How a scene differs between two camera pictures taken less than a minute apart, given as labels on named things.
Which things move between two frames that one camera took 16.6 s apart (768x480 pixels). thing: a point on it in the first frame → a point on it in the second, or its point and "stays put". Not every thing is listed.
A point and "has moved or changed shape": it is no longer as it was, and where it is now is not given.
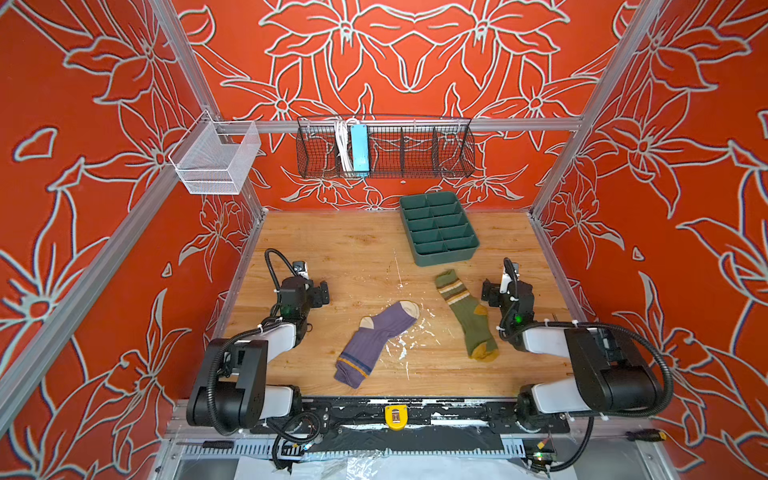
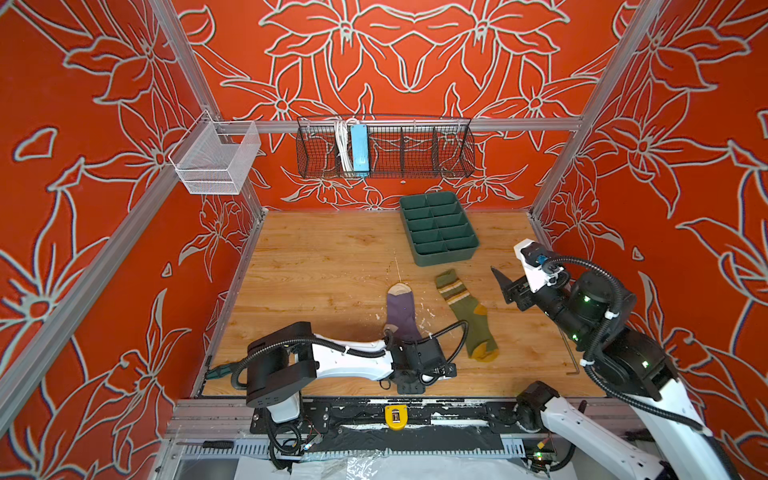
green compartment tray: x=437 y=228 stays put
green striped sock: x=481 y=341 stays put
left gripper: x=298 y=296 → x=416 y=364
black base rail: x=410 y=425 stays put
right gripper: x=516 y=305 → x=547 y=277
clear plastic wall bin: x=216 y=157 stays put
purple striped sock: x=363 y=347 has moved or changed shape
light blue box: x=360 y=150 stays put
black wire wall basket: x=398 y=148 stays put
